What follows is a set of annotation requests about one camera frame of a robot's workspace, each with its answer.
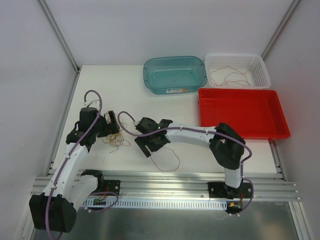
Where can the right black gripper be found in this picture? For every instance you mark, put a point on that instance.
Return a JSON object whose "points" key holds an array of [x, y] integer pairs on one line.
{"points": [[149, 144]]}

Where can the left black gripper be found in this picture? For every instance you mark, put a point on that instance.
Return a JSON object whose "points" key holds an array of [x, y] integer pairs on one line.
{"points": [[111, 122]]}

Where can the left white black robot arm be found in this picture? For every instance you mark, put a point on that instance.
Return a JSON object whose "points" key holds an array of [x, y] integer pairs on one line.
{"points": [[55, 209]]}

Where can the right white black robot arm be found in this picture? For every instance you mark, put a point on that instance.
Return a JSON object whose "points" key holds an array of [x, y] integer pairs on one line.
{"points": [[225, 144]]}

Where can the teal transparent plastic bin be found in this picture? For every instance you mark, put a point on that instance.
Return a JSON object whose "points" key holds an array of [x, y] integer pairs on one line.
{"points": [[174, 74]]}

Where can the white perforated plastic basket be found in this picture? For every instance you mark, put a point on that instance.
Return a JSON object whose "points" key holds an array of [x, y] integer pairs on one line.
{"points": [[236, 71]]}

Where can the red plastic tray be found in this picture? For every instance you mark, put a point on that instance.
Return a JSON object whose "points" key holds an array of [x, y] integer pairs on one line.
{"points": [[253, 114]]}

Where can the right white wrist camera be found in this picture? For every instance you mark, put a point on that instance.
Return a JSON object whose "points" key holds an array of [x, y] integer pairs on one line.
{"points": [[135, 123]]}

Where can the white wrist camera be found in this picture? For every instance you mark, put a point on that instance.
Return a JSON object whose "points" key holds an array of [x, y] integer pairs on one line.
{"points": [[135, 123], [92, 103]]}

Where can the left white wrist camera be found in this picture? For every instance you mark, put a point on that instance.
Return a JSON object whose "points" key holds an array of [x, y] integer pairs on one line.
{"points": [[92, 103]]}

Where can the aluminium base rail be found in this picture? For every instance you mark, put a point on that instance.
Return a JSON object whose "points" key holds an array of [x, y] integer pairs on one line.
{"points": [[177, 185]]}

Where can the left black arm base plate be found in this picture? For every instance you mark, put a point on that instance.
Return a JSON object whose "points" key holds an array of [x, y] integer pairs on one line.
{"points": [[111, 186]]}

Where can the white slotted cable duct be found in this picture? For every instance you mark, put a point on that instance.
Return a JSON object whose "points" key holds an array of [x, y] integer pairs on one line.
{"points": [[137, 203]]}

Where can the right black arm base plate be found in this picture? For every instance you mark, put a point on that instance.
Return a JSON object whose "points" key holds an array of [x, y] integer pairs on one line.
{"points": [[218, 189]]}

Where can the left aluminium frame post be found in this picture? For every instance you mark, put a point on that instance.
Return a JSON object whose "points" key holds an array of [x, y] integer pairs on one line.
{"points": [[56, 29]]}

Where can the aluminium frame post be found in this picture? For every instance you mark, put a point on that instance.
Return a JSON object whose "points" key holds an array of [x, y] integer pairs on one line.
{"points": [[56, 29], [280, 28]]}

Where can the right aluminium frame post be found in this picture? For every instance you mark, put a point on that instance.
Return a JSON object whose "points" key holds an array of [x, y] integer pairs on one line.
{"points": [[280, 28]]}

